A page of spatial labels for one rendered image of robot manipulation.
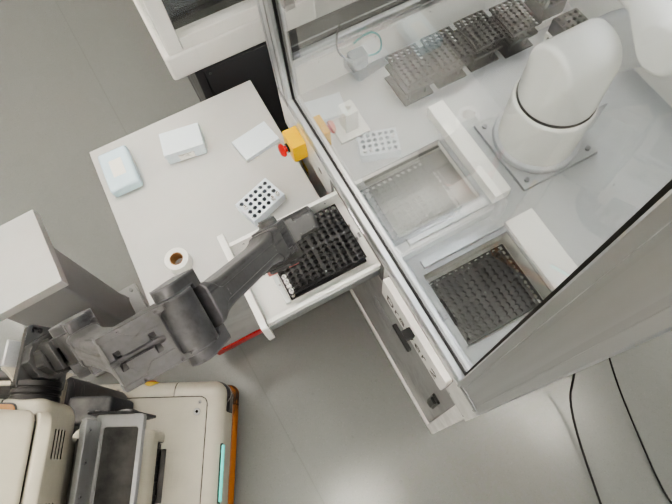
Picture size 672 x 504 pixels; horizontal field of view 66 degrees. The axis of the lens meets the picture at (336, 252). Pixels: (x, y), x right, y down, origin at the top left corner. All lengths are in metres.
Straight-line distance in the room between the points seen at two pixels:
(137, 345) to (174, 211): 1.02
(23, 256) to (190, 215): 0.51
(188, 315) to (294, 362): 1.55
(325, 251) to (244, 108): 0.64
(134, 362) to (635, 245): 0.54
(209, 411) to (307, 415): 0.42
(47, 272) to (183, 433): 0.71
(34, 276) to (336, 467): 1.25
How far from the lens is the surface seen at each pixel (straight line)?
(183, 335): 0.67
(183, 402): 1.97
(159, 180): 1.72
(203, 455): 1.94
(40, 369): 1.10
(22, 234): 1.84
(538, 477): 2.23
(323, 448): 2.14
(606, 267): 0.50
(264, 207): 1.55
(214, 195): 1.64
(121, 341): 0.67
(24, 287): 1.76
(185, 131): 1.73
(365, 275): 1.33
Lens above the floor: 2.13
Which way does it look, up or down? 67 degrees down
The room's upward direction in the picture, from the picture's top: 9 degrees counter-clockwise
